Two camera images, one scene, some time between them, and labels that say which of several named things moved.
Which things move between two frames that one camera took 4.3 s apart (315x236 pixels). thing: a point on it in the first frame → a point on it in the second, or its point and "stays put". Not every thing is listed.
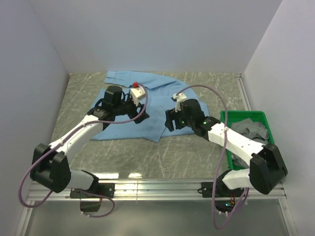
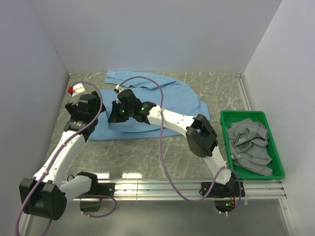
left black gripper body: (127, 106) → (72, 108)
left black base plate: (107, 190) stays put
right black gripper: (171, 115) → (114, 117)
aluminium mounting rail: (156, 190) stays put
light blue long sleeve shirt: (160, 98) stays put
